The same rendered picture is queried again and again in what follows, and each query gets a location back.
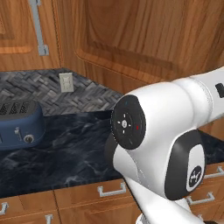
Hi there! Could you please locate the wooden corner cabinet door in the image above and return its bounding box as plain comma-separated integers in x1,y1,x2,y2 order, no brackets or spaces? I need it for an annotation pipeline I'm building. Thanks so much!
55,0,224,95

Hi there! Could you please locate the wooden base cabinet door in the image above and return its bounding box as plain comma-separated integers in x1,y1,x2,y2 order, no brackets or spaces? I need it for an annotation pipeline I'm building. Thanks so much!
59,201,143,224
0,210,61,224

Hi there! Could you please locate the wooden drawer front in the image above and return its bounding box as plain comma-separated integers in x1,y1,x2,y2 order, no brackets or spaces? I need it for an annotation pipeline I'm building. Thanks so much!
185,178,224,210
201,162,224,189
53,178,133,209
0,190,59,221

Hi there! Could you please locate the blue toaster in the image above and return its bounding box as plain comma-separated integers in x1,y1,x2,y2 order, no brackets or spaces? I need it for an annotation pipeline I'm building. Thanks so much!
0,99,46,151

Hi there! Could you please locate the white wall outlet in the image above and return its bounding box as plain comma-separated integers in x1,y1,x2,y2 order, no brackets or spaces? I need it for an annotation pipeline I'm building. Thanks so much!
59,72,74,94

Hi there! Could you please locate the grey drawer handle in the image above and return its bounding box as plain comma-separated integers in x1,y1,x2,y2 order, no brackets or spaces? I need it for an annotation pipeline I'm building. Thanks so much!
203,165,224,179
185,192,215,206
0,201,10,216
97,182,128,198

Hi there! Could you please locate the grey cabinet door handle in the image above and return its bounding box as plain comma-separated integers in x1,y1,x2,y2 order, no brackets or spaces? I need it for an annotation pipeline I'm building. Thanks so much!
29,0,50,57

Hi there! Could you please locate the wooden wall cabinet door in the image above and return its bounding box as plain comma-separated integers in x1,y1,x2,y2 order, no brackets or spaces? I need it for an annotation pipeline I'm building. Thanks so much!
0,0,61,72

